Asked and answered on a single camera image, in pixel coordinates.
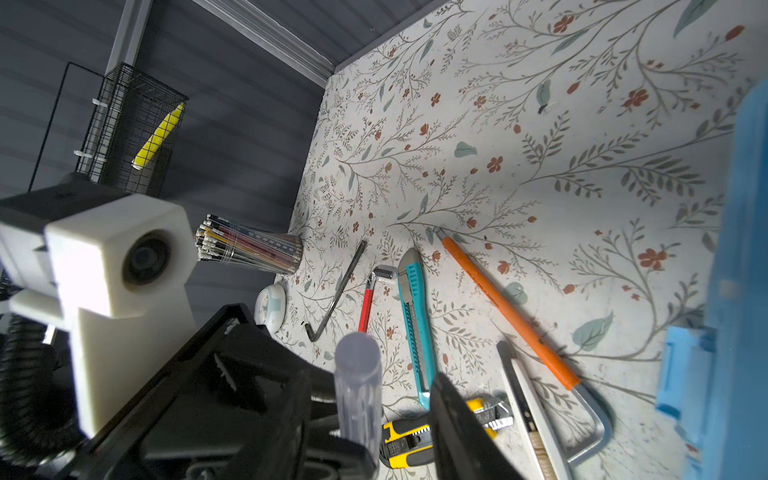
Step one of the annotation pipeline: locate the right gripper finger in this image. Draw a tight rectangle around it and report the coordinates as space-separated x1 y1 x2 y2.
429 373 523 480

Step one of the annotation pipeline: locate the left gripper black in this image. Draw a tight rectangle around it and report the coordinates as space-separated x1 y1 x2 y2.
61 304 377 479

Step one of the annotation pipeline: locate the yellow black utility knife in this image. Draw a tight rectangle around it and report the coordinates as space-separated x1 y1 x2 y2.
379 396 514 469

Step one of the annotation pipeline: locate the black marker pen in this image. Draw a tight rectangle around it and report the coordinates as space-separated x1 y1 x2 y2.
496 340 572 480

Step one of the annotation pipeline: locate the clear handled screwdriver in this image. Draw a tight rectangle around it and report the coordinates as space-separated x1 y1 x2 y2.
334 332 383 465

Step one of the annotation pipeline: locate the teal utility knife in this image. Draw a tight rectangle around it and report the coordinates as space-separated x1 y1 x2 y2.
397 247 438 410

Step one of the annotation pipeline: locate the blue plastic tool box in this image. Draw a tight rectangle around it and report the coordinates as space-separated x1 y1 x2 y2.
656 82 767 479

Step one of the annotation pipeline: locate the black metal rod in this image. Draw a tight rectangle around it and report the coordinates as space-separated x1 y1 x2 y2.
304 240 368 343

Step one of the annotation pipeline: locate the orange pencil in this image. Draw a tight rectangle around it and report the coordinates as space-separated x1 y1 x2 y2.
435 228 613 466

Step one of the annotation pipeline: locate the cup of pencils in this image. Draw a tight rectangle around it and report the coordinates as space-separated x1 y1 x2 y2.
195 214 303 275

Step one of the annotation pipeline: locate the yellow highlighter in basket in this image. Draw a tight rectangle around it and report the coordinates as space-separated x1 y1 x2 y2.
131 102 185 171

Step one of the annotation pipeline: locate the white wall clock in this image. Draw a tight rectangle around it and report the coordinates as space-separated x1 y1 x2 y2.
254 284 287 334

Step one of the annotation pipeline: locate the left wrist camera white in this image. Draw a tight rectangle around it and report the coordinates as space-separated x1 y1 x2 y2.
1 183 197 437

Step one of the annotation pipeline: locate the red handled screwdriver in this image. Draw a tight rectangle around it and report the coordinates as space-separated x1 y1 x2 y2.
358 265 398 333

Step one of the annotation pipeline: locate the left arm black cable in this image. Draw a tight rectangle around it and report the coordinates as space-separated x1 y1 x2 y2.
0 263 85 469

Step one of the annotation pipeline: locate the black wire wall basket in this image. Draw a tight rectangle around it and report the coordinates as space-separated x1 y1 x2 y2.
27 61 189 197

